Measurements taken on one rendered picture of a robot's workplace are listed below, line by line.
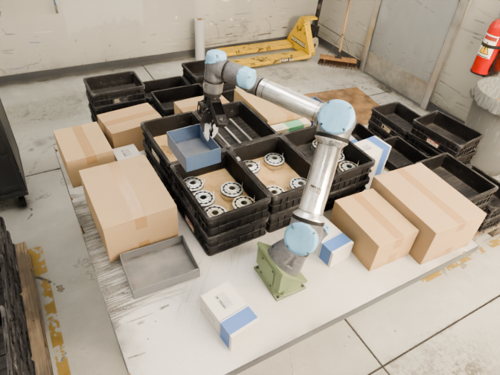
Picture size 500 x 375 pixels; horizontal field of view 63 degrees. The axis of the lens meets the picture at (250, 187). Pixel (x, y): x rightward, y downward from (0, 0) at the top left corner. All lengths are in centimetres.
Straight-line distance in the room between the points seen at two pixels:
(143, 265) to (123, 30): 356
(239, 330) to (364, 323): 121
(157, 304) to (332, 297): 68
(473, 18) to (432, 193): 270
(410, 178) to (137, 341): 138
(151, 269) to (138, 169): 47
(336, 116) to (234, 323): 78
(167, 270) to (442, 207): 121
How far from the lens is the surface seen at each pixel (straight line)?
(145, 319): 161
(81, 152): 214
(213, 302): 152
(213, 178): 194
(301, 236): 138
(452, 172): 298
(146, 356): 154
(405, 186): 200
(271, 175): 199
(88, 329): 248
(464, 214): 198
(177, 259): 176
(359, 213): 184
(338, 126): 135
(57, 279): 274
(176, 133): 173
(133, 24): 497
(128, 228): 169
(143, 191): 178
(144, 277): 172
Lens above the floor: 205
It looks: 40 degrees down
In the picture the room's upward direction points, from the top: 5 degrees clockwise
